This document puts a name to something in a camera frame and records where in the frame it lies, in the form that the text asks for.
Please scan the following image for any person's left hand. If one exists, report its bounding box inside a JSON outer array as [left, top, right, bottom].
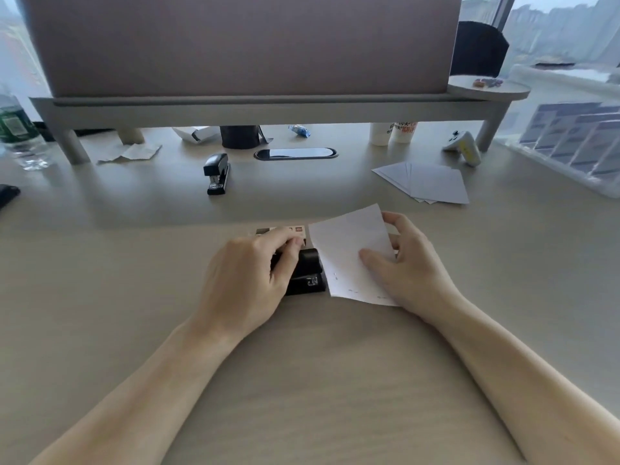
[[193, 228, 307, 342]]

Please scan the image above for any grey monitor riser shelf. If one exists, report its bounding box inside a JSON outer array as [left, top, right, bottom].
[[28, 75, 532, 165]]

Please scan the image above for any white cup with orange print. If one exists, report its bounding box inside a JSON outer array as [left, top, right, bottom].
[[389, 122, 419, 145]]

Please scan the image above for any small staple box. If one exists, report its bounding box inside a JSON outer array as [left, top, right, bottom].
[[255, 226, 309, 248]]

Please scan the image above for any crumpled paper scrap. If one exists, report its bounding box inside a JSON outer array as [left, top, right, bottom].
[[96, 142, 163, 164]]

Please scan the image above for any person's right forearm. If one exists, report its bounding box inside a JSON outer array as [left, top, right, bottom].
[[422, 296, 620, 465]]

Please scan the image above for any black cup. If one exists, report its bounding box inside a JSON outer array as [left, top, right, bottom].
[[220, 126, 263, 150]]

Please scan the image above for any oval desk cable grommet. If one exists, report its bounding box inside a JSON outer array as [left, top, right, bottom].
[[253, 147, 339, 161]]

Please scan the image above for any clear plastic water bottle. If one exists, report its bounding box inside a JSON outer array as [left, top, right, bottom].
[[0, 93, 50, 171]]

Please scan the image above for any white and yellow handheld device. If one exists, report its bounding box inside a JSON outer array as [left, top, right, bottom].
[[442, 131, 481, 168]]

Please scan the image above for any row of blue cards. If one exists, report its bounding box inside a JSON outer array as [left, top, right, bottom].
[[518, 102, 620, 181]]

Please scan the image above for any black office chair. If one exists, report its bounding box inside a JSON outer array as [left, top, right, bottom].
[[450, 21, 511, 78]]

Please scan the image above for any pile of white paper sheets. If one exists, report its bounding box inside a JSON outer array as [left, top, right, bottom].
[[371, 162, 470, 205]]

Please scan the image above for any white paper sheet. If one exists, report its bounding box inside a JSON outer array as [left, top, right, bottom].
[[308, 203, 402, 307]]

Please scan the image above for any clear plastic storage bin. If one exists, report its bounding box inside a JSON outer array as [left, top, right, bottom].
[[493, 64, 620, 200]]

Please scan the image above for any person's right hand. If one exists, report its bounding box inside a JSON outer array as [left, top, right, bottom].
[[359, 211, 467, 326]]

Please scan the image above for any person's left forearm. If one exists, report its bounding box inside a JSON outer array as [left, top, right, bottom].
[[28, 318, 272, 465]]

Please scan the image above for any open white cardboard box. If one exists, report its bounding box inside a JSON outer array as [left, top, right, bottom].
[[171, 126, 222, 145]]

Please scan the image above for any large black stapler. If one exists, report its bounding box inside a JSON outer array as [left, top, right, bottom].
[[270, 247, 324, 297]]

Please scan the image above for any grey computer monitor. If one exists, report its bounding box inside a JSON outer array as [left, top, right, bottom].
[[15, 0, 464, 98]]

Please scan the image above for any small black stapler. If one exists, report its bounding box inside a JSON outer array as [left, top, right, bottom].
[[203, 153, 231, 196]]

